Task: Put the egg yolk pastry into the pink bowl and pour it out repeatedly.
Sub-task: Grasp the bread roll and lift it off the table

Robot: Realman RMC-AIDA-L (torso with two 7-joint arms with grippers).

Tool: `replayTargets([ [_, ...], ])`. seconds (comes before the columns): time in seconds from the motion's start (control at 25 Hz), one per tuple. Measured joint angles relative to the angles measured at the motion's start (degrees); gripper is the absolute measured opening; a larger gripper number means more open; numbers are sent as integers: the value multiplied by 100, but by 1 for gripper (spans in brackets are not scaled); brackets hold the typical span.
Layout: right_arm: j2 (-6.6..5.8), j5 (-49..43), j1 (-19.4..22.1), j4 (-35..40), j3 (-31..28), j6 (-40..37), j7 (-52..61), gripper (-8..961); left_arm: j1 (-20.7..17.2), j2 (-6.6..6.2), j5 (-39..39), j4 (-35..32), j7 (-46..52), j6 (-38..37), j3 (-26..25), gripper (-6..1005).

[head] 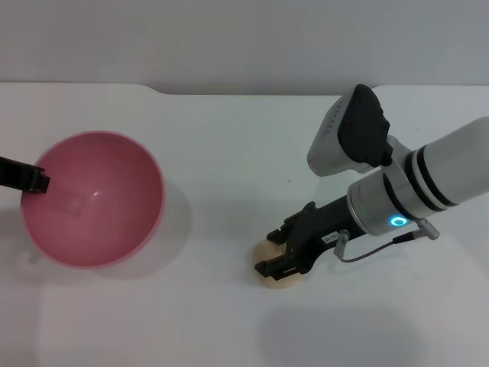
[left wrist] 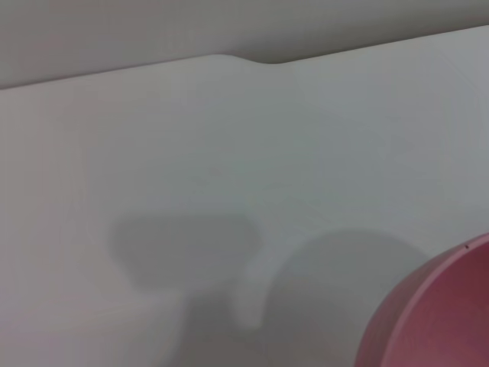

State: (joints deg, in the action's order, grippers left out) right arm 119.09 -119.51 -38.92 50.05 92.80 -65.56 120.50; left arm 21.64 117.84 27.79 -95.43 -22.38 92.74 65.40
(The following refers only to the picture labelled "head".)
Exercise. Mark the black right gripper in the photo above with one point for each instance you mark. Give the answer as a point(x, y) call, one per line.
point(324, 225)

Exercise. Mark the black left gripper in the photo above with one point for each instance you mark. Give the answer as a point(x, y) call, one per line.
point(15, 172)

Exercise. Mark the beige egg yolk pastry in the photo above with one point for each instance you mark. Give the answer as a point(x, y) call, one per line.
point(267, 250)

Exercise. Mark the pink plastic bowl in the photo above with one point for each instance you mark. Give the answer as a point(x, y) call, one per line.
point(95, 229)

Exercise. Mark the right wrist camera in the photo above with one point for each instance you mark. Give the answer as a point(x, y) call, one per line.
point(328, 153)

